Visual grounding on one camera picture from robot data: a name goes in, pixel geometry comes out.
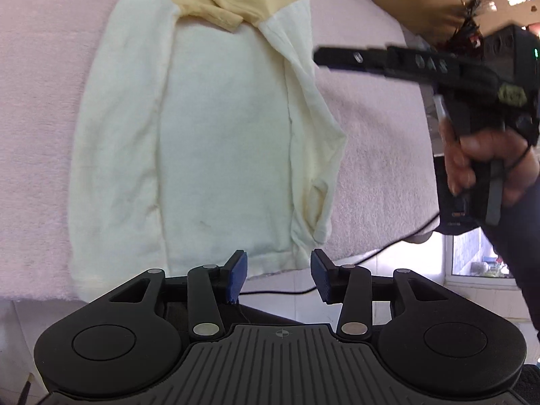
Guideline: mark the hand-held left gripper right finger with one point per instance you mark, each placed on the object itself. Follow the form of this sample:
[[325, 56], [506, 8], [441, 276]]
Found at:
[[320, 274]]

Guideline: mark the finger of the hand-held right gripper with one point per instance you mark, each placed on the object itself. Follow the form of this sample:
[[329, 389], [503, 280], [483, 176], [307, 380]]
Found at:
[[350, 59]]

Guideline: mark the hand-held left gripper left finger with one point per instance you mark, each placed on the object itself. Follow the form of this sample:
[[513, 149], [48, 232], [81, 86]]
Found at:
[[238, 276]]

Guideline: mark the white and yellow T-shirt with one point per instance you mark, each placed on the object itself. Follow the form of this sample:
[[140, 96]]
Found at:
[[219, 135]]

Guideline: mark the person's right forearm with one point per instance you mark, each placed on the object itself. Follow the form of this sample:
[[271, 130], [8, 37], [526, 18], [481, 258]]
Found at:
[[521, 257]]

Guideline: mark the person's right hand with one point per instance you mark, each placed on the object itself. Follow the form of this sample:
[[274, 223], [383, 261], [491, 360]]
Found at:
[[519, 168]]

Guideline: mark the dark feathered decoration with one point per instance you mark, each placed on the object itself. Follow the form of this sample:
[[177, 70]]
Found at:
[[468, 29]]

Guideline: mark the cardboard box at blanket end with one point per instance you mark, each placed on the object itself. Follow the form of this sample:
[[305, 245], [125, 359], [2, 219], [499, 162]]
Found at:
[[422, 4]]

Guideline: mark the pink fleece blanket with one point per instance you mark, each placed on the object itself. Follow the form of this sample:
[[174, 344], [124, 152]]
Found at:
[[379, 156]]

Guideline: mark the white framed window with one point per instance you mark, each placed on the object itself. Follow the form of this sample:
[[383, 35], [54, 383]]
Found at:
[[476, 257]]

